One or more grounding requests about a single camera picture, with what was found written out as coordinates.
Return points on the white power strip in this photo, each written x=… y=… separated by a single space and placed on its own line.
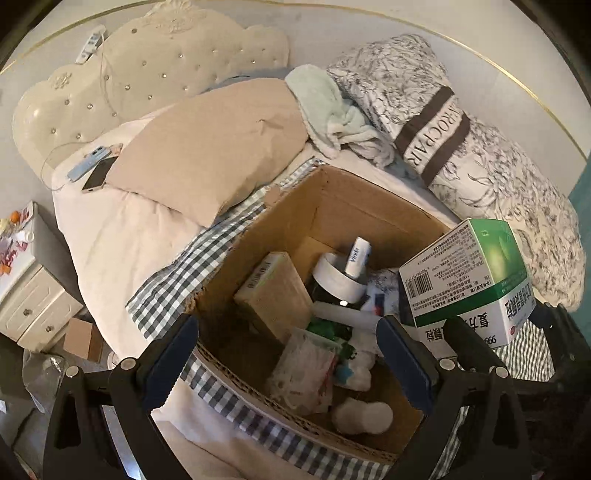
x=90 y=44

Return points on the cream tufted headboard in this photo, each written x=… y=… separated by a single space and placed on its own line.
x=161 y=60

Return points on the teal curtain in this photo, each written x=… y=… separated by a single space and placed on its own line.
x=582 y=194

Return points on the green and white medicine box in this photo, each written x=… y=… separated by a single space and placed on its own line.
x=461 y=277

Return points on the beige medicine box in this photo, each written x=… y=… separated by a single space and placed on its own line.
x=277 y=295

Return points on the white tape roll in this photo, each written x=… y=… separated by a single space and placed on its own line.
x=332 y=277

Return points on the light green fleece blanket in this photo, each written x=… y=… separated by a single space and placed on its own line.
x=332 y=110

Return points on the white tube blue print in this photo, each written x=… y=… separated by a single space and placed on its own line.
x=358 y=258

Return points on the cream nightstand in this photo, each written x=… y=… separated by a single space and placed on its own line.
x=37 y=295

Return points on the white cylindrical handheld device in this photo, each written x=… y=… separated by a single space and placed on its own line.
x=341 y=314

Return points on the clear plastic bag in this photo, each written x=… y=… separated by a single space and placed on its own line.
x=44 y=378

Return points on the beige pillow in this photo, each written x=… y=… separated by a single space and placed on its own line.
x=207 y=147

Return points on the clear bag of cotton swabs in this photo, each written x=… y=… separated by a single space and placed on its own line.
x=304 y=374

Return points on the brown cardboard box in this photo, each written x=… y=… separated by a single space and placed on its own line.
x=360 y=203

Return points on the green foil packet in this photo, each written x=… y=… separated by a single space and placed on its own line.
x=328 y=330

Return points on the blue smartphone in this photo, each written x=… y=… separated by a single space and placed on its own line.
x=85 y=164

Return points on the small cardboard box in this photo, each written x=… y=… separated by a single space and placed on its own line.
x=81 y=339

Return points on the floral printed pillow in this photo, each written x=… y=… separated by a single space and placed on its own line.
x=508 y=184

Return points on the checkered cloth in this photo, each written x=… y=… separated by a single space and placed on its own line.
x=217 y=240

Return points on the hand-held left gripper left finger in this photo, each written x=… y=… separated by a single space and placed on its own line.
x=171 y=360

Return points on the dark screen smartphone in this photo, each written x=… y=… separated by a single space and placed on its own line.
x=101 y=175

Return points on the pile of small colourful trinkets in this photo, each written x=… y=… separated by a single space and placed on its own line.
x=11 y=240

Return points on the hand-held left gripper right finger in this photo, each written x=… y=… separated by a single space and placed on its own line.
x=406 y=364

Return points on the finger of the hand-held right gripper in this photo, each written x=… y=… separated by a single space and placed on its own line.
x=561 y=327
x=466 y=344

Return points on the blue cloud-print tissue pack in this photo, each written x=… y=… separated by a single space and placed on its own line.
x=383 y=286

